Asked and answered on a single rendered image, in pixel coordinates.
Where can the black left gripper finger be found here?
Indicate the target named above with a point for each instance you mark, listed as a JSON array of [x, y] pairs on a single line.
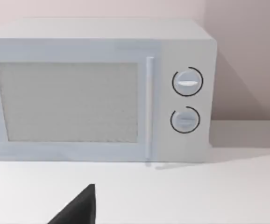
[[83, 206]]

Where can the pale microwave door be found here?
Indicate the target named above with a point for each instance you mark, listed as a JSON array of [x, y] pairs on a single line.
[[67, 102]]

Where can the small pale microwave knob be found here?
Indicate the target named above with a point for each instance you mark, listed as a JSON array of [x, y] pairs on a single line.
[[185, 120]]

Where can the pale microwave oven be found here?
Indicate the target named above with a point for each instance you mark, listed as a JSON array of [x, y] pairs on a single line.
[[184, 46]]

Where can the large pale microwave knob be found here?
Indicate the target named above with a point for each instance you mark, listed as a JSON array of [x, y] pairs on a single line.
[[187, 81]]

